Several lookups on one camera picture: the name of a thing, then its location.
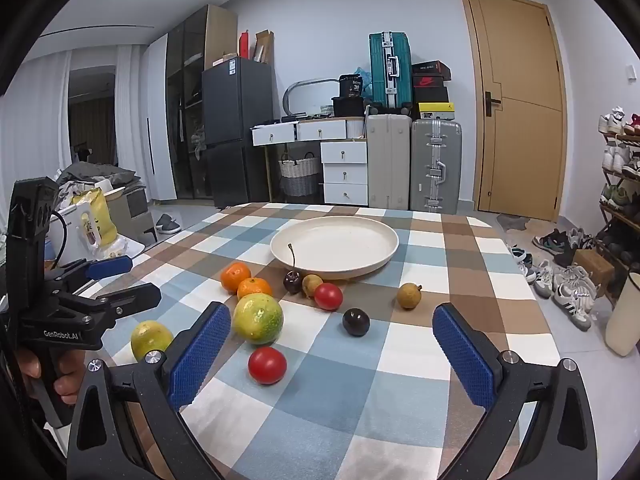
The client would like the black storage box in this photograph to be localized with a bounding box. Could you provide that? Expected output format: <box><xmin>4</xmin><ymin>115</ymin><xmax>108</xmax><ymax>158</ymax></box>
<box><xmin>332</xmin><ymin>97</ymin><xmax>368</xmax><ymax>118</ymax></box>

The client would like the grey white laundry basket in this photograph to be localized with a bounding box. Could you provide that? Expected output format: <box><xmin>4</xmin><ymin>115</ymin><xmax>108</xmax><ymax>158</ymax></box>
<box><xmin>278</xmin><ymin>152</ymin><xmax>320</xmax><ymax>197</ymax></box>

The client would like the plain black shoe box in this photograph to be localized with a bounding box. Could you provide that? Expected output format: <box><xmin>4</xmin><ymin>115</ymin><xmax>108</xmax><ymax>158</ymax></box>
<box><xmin>413</xmin><ymin>87</ymin><xmax>449</xmax><ymax>106</ymax></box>

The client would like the white desk with drawers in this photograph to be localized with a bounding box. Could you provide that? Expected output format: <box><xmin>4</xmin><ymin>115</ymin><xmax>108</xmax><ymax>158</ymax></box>
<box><xmin>251</xmin><ymin>117</ymin><xmax>369</xmax><ymax>207</ymax></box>

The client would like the checked tablecloth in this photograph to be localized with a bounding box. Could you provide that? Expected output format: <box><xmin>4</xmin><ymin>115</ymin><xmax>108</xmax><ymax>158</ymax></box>
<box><xmin>65</xmin><ymin>202</ymin><xmax>563</xmax><ymax>480</ymax></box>

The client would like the cream round plate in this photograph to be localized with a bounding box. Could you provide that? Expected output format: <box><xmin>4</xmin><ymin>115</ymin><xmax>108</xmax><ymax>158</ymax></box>
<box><xmin>270</xmin><ymin>215</ymin><xmax>399</xmax><ymax>281</ymax></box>

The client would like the blue plastic bag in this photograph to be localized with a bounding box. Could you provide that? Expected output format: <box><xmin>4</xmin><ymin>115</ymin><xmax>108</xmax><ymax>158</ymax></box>
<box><xmin>354</xmin><ymin>66</ymin><xmax>374</xmax><ymax>101</ymax></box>

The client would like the black cable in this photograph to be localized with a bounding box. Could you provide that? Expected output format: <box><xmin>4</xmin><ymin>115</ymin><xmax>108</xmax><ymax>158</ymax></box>
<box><xmin>49</xmin><ymin>209</ymin><xmax>70</xmax><ymax>267</ymax></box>

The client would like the yellow white shoe box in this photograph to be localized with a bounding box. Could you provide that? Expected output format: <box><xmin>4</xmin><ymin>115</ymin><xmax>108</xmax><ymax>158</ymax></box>
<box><xmin>418</xmin><ymin>102</ymin><xmax>456</xmax><ymax>122</ymax></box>

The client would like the pile of grey clothes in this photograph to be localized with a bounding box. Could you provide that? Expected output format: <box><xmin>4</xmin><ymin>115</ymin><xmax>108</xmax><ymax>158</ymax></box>
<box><xmin>55</xmin><ymin>162</ymin><xmax>141</xmax><ymax>196</ymax></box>

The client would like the wooden door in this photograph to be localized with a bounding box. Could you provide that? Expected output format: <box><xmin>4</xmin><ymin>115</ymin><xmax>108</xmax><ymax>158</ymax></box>
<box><xmin>459</xmin><ymin>0</ymin><xmax>568</xmax><ymax>223</ymax></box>

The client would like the black printed bag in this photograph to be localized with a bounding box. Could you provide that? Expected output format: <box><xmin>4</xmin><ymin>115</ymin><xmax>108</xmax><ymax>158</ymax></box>
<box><xmin>338</xmin><ymin>74</ymin><xmax>364</xmax><ymax>98</ymax></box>

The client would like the dark cherry with stem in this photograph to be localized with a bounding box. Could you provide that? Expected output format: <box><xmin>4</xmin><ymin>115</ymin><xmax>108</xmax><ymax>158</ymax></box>
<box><xmin>283</xmin><ymin>243</ymin><xmax>304</xmax><ymax>295</ymax></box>

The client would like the curved metal frame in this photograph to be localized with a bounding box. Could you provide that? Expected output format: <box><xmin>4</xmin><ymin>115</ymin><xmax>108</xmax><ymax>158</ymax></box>
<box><xmin>283</xmin><ymin>78</ymin><xmax>341</xmax><ymax>116</ymax></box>

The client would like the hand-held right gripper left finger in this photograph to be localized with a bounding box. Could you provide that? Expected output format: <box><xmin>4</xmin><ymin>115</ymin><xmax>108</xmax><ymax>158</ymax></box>
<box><xmin>67</xmin><ymin>301</ymin><xmax>233</xmax><ymax>480</ymax></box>

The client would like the white curtain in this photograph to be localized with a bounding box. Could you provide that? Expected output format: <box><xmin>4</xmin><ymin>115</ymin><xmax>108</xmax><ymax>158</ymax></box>
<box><xmin>0</xmin><ymin>45</ymin><xmax>148</xmax><ymax>186</ymax></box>

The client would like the small brown cardboard box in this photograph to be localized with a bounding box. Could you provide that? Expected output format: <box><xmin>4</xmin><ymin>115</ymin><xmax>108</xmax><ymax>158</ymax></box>
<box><xmin>572</xmin><ymin>249</ymin><xmax>615</xmax><ymax>286</ymax></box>

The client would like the orange mandarin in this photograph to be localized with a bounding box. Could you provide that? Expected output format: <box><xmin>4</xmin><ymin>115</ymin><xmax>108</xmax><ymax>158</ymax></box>
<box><xmin>237</xmin><ymin>277</ymin><xmax>274</xmax><ymax>302</ymax></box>
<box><xmin>220</xmin><ymin>262</ymin><xmax>252</xmax><ymax>294</ymax></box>

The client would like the tall cardboard box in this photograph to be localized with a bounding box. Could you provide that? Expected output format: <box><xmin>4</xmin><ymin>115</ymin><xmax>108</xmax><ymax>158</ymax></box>
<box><xmin>255</xmin><ymin>30</ymin><xmax>275</xmax><ymax>65</ymax></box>

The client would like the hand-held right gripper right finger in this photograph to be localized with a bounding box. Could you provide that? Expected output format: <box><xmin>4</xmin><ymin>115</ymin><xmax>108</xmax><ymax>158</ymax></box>
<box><xmin>432</xmin><ymin>302</ymin><xmax>598</xmax><ymax>480</ymax></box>

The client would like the black refrigerator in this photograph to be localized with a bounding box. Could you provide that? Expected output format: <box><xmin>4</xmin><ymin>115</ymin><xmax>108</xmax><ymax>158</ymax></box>
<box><xmin>202</xmin><ymin>57</ymin><xmax>275</xmax><ymax>209</ymax></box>

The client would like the silver suitcase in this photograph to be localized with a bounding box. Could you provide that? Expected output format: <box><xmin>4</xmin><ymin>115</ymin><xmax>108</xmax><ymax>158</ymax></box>
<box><xmin>411</xmin><ymin>119</ymin><xmax>462</xmax><ymax>215</ymax></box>

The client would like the scattered pile of shoes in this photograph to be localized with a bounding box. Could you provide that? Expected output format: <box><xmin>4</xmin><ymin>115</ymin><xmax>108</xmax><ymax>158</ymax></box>
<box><xmin>507</xmin><ymin>227</ymin><xmax>601</xmax><ymax>332</ymax></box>

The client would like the yellow-green apple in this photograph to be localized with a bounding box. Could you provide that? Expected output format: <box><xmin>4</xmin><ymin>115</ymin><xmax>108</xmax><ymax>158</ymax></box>
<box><xmin>131</xmin><ymin>321</ymin><xmax>174</xmax><ymax>362</ymax></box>

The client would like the red tomato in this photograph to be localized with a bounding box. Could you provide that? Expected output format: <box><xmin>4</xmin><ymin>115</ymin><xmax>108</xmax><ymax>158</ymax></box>
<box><xmin>314</xmin><ymin>283</ymin><xmax>344</xmax><ymax>311</ymax></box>
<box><xmin>248</xmin><ymin>346</ymin><xmax>288</xmax><ymax>385</ymax></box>

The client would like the beige suitcase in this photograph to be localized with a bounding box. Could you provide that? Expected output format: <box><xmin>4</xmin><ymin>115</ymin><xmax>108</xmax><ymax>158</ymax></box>
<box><xmin>366</xmin><ymin>114</ymin><xmax>414</xmax><ymax>210</ymax></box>

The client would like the shoe rack with shoes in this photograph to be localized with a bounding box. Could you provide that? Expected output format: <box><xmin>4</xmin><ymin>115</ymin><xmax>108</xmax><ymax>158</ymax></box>
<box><xmin>599</xmin><ymin>106</ymin><xmax>640</xmax><ymax>261</ymax></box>

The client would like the wooden shoe rack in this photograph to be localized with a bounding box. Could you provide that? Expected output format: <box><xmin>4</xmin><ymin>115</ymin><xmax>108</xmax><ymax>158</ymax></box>
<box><xmin>599</xmin><ymin>130</ymin><xmax>640</xmax><ymax>311</ymax></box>

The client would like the cream waste bin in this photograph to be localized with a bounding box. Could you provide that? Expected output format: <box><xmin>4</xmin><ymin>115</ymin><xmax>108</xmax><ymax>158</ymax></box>
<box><xmin>605</xmin><ymin>272</ymin><xmax>640</xmax><ymax>357</ymax></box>

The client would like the flat black shoe box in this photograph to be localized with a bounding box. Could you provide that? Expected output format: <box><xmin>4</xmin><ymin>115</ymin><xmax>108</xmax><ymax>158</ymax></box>
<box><xmin>412</xmin><ymin>61</ymin><xmax>451</xmax><ymax>82</ymax></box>

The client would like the teal suitcase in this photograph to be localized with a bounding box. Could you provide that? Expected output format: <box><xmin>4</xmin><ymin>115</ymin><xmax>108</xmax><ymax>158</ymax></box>
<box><xmin>369</xmin><ymin>31</ymin><xmax>414</xmax><ymax>113</ymax></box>

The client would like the dark round plum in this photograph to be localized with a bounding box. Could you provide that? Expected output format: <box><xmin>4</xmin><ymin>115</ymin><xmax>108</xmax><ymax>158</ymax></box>
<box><xmin>342</xmin><ymin>308</ymin><xmax>371</xmax><ymax>337</ymax></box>

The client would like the yellow plastic bag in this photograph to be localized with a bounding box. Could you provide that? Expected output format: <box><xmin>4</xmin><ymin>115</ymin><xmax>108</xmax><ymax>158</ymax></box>
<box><xmin>75</xmin><ymin>189</ymin><xmax>119</xmax><ymax>251</ymax></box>

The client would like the green orange citrus fruit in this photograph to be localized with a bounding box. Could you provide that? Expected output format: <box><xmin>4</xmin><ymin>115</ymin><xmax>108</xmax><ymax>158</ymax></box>
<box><xmin>232</xmin><ymin>293</ymin><xmax>284</xmax><ymax>346</ymax></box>

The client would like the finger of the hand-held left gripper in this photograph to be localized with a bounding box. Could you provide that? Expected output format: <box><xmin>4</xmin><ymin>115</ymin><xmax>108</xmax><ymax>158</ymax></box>
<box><xmin>60</xmin><ymin>282</ymin><xmax>162</xmax><ymax>319</ymax></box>
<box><xmin>47</xmin><ymin>255</ymin><xmax>133</xmax><ymax>293</ymax></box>

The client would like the dark glass cabinet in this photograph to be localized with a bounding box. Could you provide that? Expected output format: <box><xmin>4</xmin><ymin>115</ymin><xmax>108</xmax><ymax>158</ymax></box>
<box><xmin>165</xmin><ymin>4</ymin><xmax>238</xmax><ymax>201</ymax></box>

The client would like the person's left hand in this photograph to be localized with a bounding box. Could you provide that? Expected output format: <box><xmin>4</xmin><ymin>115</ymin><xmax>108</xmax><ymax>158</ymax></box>
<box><xmin>15</xmin><ymin>347</ymin><xmax>91</xmax><ymax>406</ymax></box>

